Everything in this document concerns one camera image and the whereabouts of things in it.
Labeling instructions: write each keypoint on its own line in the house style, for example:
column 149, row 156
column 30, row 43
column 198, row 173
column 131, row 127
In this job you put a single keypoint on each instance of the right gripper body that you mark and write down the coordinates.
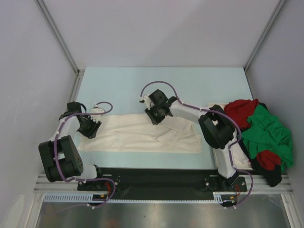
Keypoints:
column 155, row 114

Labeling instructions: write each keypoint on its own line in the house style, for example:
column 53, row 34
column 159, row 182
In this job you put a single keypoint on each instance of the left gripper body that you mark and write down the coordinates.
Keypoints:
column 89, row 127

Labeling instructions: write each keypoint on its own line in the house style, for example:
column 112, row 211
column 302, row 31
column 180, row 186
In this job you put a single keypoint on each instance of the cream white t shirt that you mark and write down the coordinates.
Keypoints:
column 136, row 133

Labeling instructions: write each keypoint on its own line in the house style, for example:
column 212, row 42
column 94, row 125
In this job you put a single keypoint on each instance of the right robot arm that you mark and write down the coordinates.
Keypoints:
column 217, row 128

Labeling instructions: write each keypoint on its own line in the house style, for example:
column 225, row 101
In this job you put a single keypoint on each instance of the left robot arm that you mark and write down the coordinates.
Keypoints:
column 60, row 157

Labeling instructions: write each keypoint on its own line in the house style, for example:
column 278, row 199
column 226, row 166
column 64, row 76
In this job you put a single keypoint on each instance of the red t shirt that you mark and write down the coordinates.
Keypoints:
column 239, row 111

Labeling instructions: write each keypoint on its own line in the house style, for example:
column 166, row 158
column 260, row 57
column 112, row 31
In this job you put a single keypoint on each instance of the white tray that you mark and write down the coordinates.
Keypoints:
column 240, row 160

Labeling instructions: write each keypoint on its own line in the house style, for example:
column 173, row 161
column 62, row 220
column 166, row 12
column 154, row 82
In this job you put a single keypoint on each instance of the green t shirt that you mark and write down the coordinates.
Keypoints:
column 266, row 132

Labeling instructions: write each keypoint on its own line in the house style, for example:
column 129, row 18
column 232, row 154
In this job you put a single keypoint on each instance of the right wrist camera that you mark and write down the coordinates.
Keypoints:
column 146, row 100

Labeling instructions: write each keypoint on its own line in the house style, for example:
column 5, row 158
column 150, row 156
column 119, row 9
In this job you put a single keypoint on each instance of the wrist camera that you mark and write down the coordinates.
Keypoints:
column 146, row 100
column 97, row 111

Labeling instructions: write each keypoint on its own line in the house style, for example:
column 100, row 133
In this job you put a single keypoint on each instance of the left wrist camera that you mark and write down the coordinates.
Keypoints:
column 97, row 111

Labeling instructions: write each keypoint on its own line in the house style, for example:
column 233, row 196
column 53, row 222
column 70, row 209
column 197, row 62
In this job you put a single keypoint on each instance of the left aluminium frame post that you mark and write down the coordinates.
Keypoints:
column 57, row 35

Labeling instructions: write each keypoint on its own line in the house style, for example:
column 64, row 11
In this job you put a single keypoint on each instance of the aluminium frame post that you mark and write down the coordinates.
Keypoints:
column 57, row 35
column 265, row 33

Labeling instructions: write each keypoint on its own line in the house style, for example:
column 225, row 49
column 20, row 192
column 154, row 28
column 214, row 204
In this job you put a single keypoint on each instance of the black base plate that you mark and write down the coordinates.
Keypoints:
column 163, row 184

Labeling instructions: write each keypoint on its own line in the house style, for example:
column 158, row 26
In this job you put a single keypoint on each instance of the left slotted cable duct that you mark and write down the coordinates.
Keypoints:
column 76, row 197

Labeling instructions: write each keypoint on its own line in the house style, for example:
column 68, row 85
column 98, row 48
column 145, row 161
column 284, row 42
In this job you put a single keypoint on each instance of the slotted cable duct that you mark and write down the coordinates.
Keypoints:
column 223, row 197
column 76, row 197

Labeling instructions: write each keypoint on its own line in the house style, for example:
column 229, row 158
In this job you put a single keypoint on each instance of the right slotted cable duct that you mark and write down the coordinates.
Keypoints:
column 223, row 197

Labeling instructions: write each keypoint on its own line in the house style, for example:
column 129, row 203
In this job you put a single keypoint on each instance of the aluminium front rail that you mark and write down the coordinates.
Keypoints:
column 260, row 186

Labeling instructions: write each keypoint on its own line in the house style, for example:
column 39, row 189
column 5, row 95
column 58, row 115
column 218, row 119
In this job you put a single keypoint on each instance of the right aluminium frame post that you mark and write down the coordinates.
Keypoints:
column 265, row 33

